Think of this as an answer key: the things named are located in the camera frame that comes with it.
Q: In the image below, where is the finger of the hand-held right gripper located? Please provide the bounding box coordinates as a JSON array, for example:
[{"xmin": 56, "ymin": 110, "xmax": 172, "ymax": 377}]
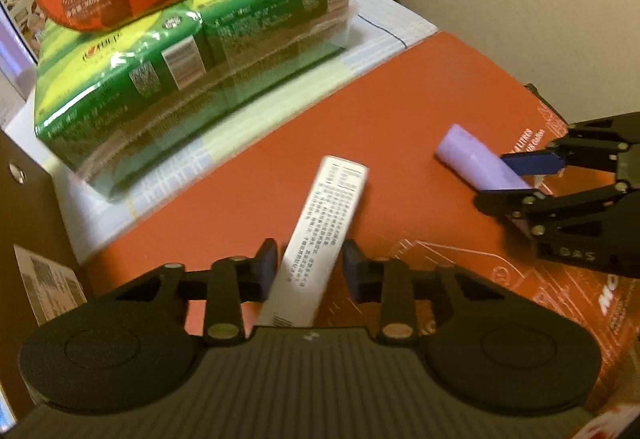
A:
[
  {"xmin": 474, "ymin": 181, "xmax": 632, "ymax": 240},
  {"xmin": 500, "ymin": 114, "xmax": 640, "ymax": 176}
]

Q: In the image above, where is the white long carton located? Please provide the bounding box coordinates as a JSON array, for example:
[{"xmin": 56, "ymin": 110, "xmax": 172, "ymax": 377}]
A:
[{"xmin": 257, "ymin": 156, "xmax": 370, "ymax": 327}]

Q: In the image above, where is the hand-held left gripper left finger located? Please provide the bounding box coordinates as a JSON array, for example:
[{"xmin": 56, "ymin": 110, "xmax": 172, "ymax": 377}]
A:
[{"xmin": 107, "ymin": 238, "xmax": 279, "ymax": 346}]

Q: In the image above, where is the green tissue pack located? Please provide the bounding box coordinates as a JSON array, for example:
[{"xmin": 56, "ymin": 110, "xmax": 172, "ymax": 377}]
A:
[{"xmin": 34, "ymin": 0, "xmax": 357, "ymax": 204}]

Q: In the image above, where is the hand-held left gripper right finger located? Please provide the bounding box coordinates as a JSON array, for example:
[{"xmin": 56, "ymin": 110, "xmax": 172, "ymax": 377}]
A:
[{"xmin": 342, "ymin": 239, "xmax": 516, "ymax": 346}]

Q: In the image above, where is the white storage bin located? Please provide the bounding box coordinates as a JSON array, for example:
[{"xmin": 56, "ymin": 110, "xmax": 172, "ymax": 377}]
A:
[{"xmin": 0, "ymin": 129, "xmax": 92, "ymax": 425}]

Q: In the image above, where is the purple roll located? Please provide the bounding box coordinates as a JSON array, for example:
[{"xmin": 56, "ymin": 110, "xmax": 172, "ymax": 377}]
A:
[{"xmin": 436, "ymin": 124, "xmax": 538, "ymax": 194}]

